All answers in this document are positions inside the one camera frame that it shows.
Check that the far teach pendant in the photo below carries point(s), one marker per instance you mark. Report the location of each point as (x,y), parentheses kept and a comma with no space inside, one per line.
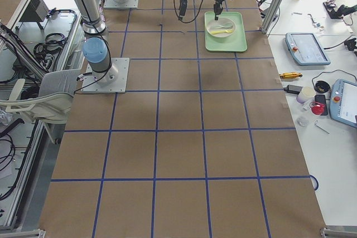
(305,49)

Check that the pale green plastic spoon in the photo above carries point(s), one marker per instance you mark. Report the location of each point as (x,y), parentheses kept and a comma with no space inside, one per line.
(227,25)

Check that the teach pendant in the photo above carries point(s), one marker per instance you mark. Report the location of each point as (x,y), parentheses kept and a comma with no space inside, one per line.
(305,49)
(342,105)

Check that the white round plate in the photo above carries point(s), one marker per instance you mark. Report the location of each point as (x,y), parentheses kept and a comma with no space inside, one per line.
(220,21)

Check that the white grey office chair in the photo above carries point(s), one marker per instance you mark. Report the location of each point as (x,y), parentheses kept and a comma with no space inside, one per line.
(53,103)

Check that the red round lid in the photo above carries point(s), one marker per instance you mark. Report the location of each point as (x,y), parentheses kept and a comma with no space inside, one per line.
(317,108)

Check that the aluminium frame post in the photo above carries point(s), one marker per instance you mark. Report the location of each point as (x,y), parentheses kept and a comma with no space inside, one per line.
(274,1)

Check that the metal hex key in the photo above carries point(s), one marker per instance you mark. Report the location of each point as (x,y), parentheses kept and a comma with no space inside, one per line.
(316,124)

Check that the white lilac cup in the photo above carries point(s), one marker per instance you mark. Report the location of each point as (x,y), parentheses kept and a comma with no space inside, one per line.
(305,94)

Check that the black power adapter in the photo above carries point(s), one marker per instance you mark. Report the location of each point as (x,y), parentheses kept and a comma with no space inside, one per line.
(292,89)

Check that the yellow plastic fork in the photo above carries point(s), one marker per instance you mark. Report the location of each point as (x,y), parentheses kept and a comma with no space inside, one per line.
(222,31)

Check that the light green tray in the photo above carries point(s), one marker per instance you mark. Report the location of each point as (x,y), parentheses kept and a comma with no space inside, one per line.
(233,43)

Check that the near teach pendant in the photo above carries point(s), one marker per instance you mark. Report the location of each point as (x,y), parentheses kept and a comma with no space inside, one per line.
(342,105)

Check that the grey box device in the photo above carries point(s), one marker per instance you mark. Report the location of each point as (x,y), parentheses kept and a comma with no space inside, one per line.
(36,11)

